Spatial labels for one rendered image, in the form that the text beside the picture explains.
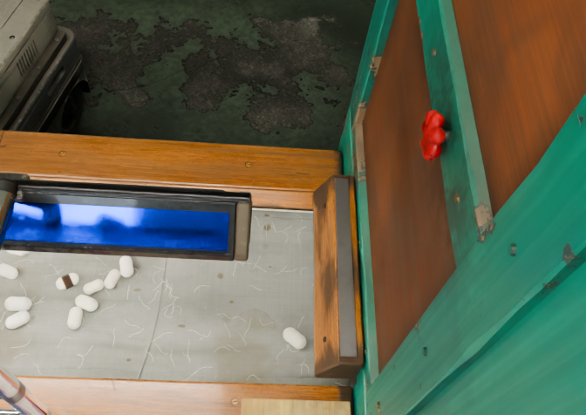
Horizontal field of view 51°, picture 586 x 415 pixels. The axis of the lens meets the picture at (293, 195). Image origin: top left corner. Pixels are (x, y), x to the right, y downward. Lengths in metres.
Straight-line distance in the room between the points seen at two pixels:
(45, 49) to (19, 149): 0.77
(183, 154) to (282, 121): 1.07
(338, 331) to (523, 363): 0.45
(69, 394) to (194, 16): 1.78
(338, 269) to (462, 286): 0.41
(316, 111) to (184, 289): 1.29
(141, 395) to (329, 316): 0.28
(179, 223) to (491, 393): 0.34
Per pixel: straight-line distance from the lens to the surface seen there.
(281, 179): 1.05
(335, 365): 0.84
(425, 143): 0.53
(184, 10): 2.49
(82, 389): 0.93
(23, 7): 1.83
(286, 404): 0.89
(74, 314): 0.97
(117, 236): 0.66
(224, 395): 0.90
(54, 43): 1.88
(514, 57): 0.46
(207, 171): 1.06
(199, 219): 0.63
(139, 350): 0.95
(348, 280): 0.87
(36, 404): 0.79
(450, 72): 0.55
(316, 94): 2.21
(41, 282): 1.03
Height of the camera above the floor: 1.64
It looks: 57 degrees down
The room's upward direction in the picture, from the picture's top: 10 degrees clockwise
